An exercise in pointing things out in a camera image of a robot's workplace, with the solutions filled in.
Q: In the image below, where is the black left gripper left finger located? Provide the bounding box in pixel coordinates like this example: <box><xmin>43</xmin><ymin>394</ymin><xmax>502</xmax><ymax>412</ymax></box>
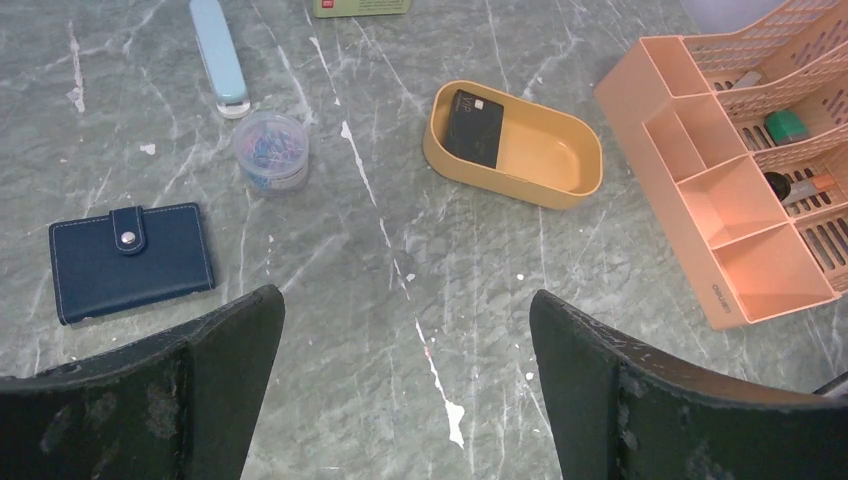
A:
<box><xmin>1</xmin><ymin>285</ymin><xmax>285</xmax><ymax>479</ymax></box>

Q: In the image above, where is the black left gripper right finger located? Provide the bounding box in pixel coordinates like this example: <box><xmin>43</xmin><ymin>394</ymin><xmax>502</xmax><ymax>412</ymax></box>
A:
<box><xmin>529</xmin><ymin>290</ymin><xmax>847</xmax><ymax>479</ymax></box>

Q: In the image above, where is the navy blue card holder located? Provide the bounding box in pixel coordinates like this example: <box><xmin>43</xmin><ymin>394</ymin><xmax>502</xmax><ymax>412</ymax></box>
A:
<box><xmin>48</xmin><ymin>202</ymin><xmax>216</xmax><ymax>325</ymax></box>

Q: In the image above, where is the black VIP card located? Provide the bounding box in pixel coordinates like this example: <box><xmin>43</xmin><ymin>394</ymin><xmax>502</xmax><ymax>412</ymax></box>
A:
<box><xmin>443</xmin><ymin>89</ymin><xmax>505</xmax><ymax>169</ymax></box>

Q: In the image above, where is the yellow oval tray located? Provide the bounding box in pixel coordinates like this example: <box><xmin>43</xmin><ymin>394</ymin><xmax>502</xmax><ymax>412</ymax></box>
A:
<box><xmin>423</xmin><ymin>80</ymin><xmax>603</xmax><ymax>210</ymax></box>

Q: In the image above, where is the clear jar of paper clips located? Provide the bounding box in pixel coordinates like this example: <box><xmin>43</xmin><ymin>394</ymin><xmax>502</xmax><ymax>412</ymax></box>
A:
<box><xmin>232</xmin><ymin>111</ymin><xmax>310</xmax><ymax>195</ymax></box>

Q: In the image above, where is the orange plastic file organizer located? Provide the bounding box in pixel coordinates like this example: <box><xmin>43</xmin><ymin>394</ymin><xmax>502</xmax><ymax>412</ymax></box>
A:
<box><xmin>595</xmin><ymin>1</ymin><xmax>847</xmax><ymax>330</ymax></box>

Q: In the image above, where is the green eraser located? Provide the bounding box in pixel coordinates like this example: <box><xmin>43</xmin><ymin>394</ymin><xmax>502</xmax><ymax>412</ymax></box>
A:
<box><xmin>765</xmin><ymin>110</ymin><xmax>810</xmax><ymax>146</ymax></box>

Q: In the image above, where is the light blue stapler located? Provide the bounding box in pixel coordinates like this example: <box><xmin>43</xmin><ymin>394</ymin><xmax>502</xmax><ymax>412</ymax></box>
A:
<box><xmin>189</xmin><ymin>0</ymin><xmax>251</xmax><ymax>119</ymax></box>

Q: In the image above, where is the green and white small box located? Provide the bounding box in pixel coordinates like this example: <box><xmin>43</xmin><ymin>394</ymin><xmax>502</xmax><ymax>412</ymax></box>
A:
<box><xmin>313</xmin><ymin>0</ymin><xmax>411</xmax><ymax>18</ymax></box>

